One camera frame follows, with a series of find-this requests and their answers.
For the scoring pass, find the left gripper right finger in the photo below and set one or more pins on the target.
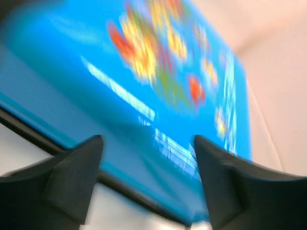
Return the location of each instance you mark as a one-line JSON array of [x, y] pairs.
[[241, 195]]

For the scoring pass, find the blue kids suitcase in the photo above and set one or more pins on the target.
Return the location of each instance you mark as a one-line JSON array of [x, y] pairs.
[[146, 75]]

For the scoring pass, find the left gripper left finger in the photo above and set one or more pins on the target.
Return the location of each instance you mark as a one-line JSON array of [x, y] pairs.
[[53, 194]]

